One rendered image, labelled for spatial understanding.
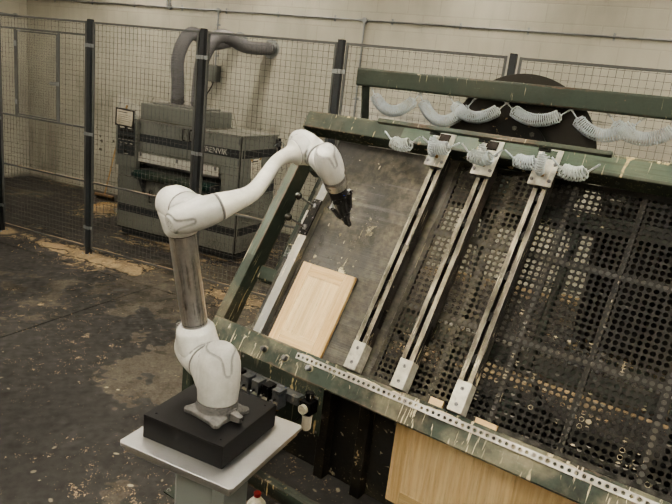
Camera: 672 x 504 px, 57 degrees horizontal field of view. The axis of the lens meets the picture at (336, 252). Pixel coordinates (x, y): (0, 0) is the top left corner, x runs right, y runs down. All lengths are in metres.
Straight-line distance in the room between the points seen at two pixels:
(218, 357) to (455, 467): 1.16
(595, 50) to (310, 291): 5.22
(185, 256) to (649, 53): 6.01
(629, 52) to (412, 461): 5.52
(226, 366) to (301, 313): 0.76
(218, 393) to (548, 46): 6.03
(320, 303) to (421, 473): 0.89
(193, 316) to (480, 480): 1.37
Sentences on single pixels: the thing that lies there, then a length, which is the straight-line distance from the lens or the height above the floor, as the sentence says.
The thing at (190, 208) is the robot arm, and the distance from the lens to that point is 2.13.
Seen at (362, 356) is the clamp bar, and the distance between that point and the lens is 2.73.
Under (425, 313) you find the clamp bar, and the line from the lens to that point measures 2.68.
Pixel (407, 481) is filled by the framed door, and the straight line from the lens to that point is 3.03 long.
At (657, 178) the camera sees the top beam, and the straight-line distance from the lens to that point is 2.72.
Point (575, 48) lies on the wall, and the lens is 7.54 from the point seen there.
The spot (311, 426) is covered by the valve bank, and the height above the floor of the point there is 0.60.
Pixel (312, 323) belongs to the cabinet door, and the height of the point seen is 1.00.
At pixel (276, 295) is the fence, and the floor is 1.07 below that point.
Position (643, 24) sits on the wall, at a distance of 7.53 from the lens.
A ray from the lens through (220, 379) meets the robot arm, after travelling 2.33.
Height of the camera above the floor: 2.08
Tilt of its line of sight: 15 degrees down
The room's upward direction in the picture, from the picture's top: 7 degrees clockwise
